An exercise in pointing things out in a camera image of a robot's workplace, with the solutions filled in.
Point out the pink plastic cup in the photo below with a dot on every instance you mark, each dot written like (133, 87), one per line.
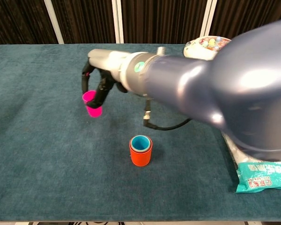
(94, 112)

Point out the teal snack packet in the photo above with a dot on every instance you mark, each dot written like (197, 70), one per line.
(260, 178)

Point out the white fish-shaped toy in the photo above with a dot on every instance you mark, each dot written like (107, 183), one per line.
(201, 52)

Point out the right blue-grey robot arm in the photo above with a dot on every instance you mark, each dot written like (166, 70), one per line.
(224, 82)

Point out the blue plastic cup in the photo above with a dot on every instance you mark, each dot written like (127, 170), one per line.
(140, 143)

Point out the orange plastic cup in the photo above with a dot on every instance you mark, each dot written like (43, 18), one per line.
(140, 159)

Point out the teal table cloth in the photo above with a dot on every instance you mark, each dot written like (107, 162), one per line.
(37, 140)

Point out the white partition post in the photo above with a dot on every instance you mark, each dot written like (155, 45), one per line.
(53, 21)
(208, 18)
(117, 21)

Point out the dark brown slatted panel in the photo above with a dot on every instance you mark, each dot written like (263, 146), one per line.
(161, 21)
(84, 21)
(18, 21)
(243, 14)

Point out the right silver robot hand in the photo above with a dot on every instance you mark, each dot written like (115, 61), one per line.
(110, 63)

